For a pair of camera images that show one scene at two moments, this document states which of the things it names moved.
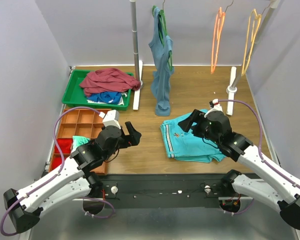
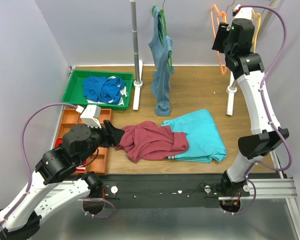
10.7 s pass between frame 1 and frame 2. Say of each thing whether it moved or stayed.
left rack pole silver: stayed
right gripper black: moved
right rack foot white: stayed
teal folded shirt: stayed
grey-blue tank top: stayed
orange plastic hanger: moved
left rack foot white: stayed
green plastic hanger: stayed
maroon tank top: moved
